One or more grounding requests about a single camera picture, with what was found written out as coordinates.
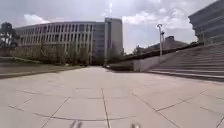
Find grey stone slab plaza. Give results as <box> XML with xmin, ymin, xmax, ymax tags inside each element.
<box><xmin>0</xmin><ymin>65</ymin><xmax>224</xmax><ymax>128</ymax></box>

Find large grey windowed building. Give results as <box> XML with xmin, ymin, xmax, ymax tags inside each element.
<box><xmin>13</xmin><ymin>17</ymin><xmax>124</xmax><ymax>66</ymax></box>

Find lamp pole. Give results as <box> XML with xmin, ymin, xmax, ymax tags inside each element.
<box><xmin>156</xmin><ymin>23</ymin><xmax>166</xmax><ymax>58</ymax></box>

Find row of trees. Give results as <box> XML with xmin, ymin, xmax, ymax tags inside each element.
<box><xmin>9</xmin><ymin>43</ymin><xmax>92</xmax><ymax>66</ymax></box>

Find low building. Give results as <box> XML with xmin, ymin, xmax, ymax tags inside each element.
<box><xmin>132</xmin><ymin>35</ymin><xmax>192</xmax><ymax>57</ymax></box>

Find robot's own part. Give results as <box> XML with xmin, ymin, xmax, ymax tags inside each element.
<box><xmin>130</xmin><ymin>122</ymin><xmax>142</xmax><ymax>128</ymax></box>
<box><xmin>69</xmin><ymin>120</ymin><xmax>83</xmax><ymax>128</ymax></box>

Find low raised stone bed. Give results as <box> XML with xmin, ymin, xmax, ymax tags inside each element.
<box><xmin>0</xmin><ymin>55</ymin><xmax>83</xmax><ymax>80</ymax></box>

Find wide stone stairs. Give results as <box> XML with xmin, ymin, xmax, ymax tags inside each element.
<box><xmin>146</xmin><ymin>42</ymin><xmax>224</xmax><ymax>83</ymax></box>

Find grey banded block building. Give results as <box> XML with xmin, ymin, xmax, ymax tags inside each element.
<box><xmin>187</xmin><ymin>0</ymin><xmax>224</xmax><ymax>46</ymax></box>

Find dark tree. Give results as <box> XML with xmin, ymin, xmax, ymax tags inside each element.
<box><xmin>0</xmin><ymin>21</ymin><xmax>20</xmax><ymax>58</ymax></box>

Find low concrete wall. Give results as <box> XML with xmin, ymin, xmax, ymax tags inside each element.
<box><xmin>105</xmin><ymin>49</ymin><xmax>183</xmax><ymax>73</ymax></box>

